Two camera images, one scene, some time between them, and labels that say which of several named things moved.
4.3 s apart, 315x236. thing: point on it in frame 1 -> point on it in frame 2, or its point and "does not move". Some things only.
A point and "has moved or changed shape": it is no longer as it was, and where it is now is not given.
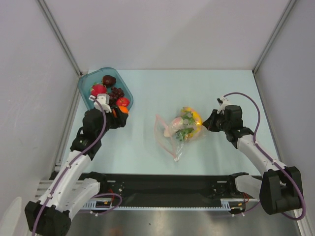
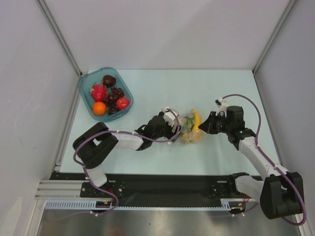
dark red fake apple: [109, 80] does not move
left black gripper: [120, 121] -> [170, 134]
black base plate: [160, 190] does not move
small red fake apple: [123, 102] does not move
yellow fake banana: [198, 118] has moved or changed shape
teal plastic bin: [86, 82] does not move
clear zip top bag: [188, 126] has moved or changed shape
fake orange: [123, 109] has moved or changed shape
